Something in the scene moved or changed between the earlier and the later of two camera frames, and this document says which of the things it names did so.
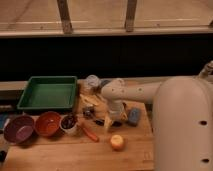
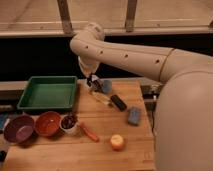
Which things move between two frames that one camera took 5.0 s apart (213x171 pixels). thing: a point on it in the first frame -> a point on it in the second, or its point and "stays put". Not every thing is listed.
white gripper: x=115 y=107 -> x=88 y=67
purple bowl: x=19 y=129 stays put
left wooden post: x=65 y=17 stays put
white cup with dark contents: x=68 y=123 stays put
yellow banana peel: x=90 y=100 -> x=103 y=98
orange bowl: x=48 y=123 stays put
